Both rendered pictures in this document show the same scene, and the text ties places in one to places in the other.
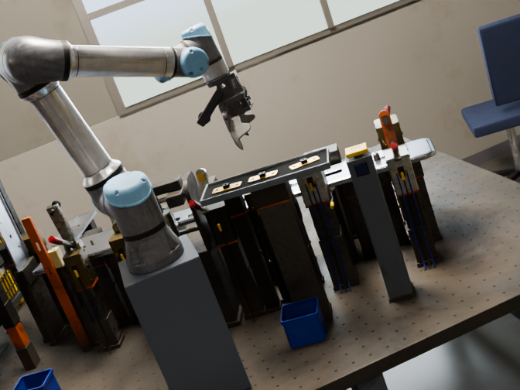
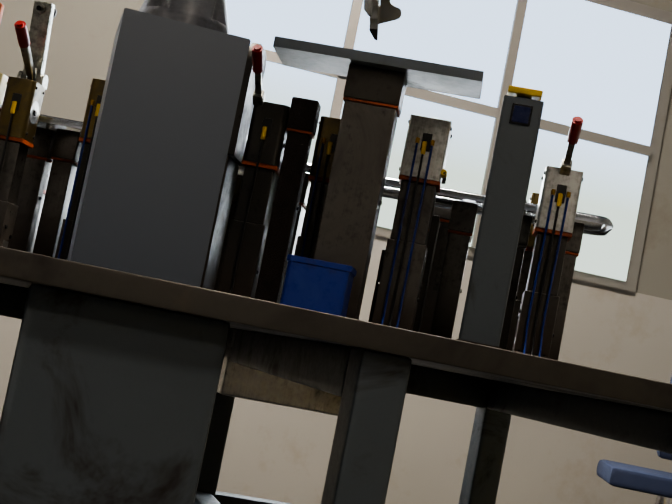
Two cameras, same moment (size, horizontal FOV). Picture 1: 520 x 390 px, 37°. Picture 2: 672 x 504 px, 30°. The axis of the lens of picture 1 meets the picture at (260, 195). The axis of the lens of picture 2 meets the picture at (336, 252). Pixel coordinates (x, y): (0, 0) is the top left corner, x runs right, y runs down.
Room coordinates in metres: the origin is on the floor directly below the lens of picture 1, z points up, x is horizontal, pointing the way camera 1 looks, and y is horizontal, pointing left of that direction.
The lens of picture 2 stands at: (-0.10, 0.14, 0.64)
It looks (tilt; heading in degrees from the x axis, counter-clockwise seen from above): 5 degrees up; 356
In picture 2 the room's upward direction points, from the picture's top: 11 degrees clockwise
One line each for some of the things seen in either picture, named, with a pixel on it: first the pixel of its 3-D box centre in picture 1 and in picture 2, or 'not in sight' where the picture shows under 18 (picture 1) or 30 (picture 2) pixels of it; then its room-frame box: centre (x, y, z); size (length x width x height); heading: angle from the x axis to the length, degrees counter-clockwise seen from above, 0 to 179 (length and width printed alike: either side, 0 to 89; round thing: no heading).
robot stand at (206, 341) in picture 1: (184, 323); (155, 156); (1.92, 0.31, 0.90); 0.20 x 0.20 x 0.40; 9
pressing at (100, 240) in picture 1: (227, 204); (273, 167); (2.46, 0.11, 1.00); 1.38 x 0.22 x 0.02; 79
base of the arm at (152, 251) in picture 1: (149, 242); (187, 6); (1.92, 0.31, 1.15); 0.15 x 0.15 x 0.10
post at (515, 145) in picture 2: (380, 226); (500, 224); (2.04, -0.29, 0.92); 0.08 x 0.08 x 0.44; 79
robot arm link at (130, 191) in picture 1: (131, 201); not in sight; (1.92, 0.31, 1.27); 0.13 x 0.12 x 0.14; 22
